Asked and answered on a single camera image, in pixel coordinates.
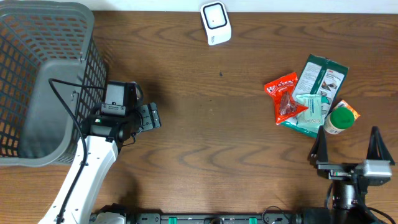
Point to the green lid jar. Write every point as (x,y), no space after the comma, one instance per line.
(338,120)

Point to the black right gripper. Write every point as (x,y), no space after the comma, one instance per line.
(336,172)

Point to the red snack packet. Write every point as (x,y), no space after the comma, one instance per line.
(280,90)

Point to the grey plastic shopping basket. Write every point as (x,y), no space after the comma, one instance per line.
(51,70)

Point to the green snack packet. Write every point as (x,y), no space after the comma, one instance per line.
(321,76)

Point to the small orange carton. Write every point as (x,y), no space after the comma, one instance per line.
(344,104)

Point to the pale green wipes packet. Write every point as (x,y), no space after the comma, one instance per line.
(310,119)

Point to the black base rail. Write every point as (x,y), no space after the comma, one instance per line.
(156,218)

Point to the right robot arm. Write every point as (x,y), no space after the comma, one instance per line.
(345,200)

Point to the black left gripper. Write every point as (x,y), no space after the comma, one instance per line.
(151,116)

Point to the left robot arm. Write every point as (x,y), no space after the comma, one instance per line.
(121,116)

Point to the white barcode scanner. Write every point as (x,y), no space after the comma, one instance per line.
(215,23)

